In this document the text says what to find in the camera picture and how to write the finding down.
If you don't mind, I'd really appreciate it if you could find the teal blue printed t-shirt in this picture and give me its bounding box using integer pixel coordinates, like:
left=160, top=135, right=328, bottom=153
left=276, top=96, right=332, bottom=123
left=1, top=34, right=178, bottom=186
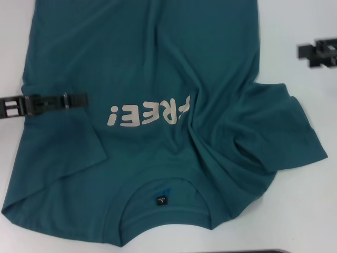
left=0, top=0, right=330, bottom=235

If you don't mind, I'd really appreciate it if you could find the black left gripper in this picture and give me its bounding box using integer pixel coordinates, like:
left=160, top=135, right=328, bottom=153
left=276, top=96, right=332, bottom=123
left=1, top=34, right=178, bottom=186
left=0, top=92, right=89, bottom=120

